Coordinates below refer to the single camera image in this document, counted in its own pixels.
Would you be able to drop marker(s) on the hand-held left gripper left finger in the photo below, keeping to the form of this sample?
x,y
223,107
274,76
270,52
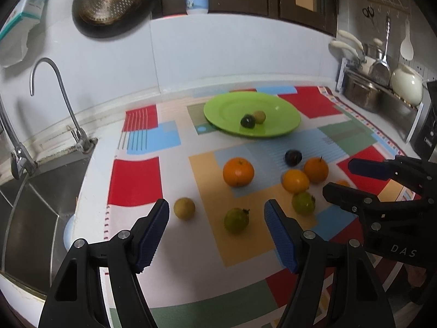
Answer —
x,y
155,232

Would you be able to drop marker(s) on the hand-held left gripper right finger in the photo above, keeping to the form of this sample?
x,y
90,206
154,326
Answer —
x,y
278,232

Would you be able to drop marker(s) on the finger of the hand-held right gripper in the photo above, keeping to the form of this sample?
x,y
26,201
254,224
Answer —
x,y
344,196
367,168

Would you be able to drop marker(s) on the green round fruit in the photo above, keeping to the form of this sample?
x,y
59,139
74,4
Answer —
x,y
303,204
235,221

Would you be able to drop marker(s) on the tan round fruit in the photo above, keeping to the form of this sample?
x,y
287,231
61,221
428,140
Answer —
x,y
260,116
184,208

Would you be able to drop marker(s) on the orange with stem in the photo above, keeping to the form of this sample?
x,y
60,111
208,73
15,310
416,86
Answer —
x,y
315,170

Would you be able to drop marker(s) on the small yellow-orange tangerine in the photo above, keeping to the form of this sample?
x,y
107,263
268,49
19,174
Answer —
x,y
294,181

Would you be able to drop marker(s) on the dark purple plum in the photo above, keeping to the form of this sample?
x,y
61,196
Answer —
x,y
293,157
247,121

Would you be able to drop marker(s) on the large orange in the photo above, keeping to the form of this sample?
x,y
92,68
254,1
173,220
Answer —
x,y
238,172

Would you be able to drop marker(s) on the green plate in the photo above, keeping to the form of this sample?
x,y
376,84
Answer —
x,y
228,109

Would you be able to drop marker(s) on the colourful patterned mat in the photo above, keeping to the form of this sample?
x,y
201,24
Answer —
x,y
135,184

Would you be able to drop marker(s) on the metal dish rack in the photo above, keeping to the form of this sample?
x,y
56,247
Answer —
x,y
392,112

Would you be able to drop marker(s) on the black appliance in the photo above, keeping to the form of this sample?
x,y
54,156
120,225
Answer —
x,y
426,129

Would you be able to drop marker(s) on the large steel pot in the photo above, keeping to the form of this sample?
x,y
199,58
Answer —
x,y
358,92

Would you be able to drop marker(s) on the white round dish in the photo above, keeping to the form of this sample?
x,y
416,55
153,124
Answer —
x,y
69,235

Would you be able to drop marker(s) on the white ceramic pot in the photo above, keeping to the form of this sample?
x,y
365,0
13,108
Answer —
x,y
406,85

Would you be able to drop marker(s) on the metal skimmer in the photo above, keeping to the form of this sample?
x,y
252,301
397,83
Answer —
x,y
379,70

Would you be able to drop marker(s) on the steel saucepan with lid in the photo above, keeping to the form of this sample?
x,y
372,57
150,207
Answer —
x,y
374,53

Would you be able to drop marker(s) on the stainless steel sink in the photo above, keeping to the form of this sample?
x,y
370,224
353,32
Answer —
x,y
34,229

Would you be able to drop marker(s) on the white rice paddle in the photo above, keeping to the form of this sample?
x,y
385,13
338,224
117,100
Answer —
x,y
406,47

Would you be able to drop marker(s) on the curved steel faucet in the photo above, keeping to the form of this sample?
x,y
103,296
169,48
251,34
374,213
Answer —
x,y
68,109

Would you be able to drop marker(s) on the black scissors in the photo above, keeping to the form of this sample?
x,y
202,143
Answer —
x,y
368,13

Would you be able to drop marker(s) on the steel tap with lever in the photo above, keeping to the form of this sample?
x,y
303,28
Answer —
x,y
20,155

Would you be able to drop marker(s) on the black pan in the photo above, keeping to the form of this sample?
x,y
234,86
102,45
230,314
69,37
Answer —
x,y
138,24

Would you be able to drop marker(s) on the white and teal box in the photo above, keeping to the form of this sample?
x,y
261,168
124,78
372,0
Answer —
x,y
30,3

